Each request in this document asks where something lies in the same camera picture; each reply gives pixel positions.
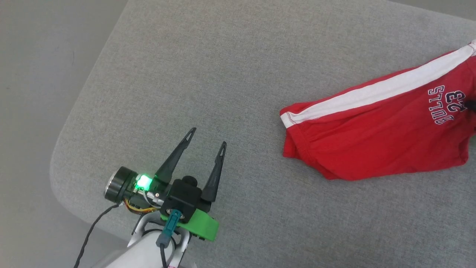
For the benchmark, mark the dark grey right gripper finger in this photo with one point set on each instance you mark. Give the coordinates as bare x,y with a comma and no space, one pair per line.
471,105

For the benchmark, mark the red shorts with white stripe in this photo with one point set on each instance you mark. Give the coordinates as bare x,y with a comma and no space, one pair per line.
372,137

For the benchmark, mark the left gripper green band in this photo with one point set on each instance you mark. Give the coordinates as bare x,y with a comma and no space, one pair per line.
121,184

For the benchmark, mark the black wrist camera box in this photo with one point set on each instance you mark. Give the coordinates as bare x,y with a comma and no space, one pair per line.
184,199

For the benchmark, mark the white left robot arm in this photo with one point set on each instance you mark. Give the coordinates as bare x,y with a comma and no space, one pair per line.
145,253

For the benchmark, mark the grey fabric sofa cushion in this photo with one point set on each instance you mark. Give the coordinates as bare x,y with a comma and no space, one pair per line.
223,74

